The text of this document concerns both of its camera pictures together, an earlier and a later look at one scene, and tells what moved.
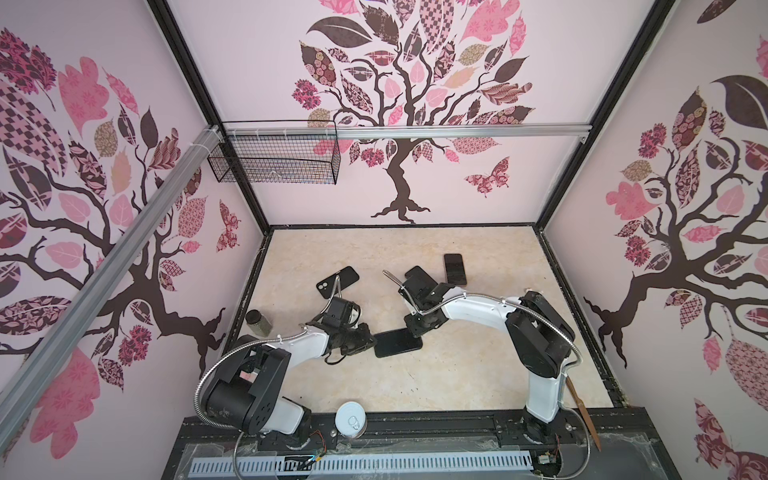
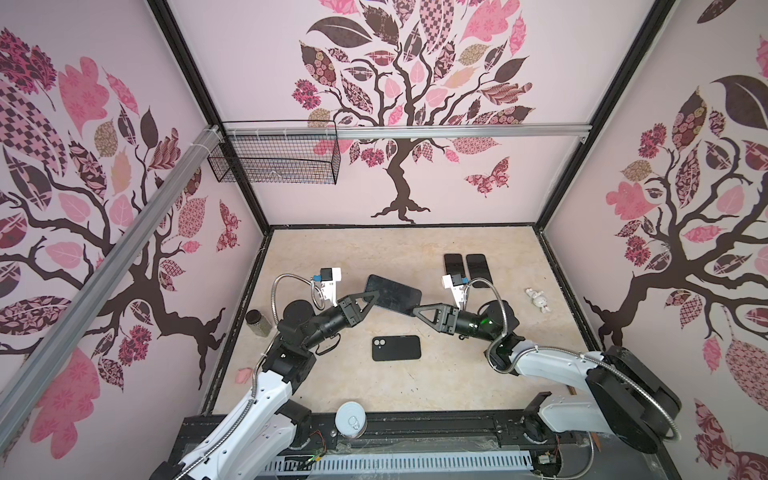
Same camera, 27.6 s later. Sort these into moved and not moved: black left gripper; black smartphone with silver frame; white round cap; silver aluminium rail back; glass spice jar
Moved: black left gripper
Not moved: white round cap; glass spice jar; black smartphone with silver frame; silver aluminium rail back
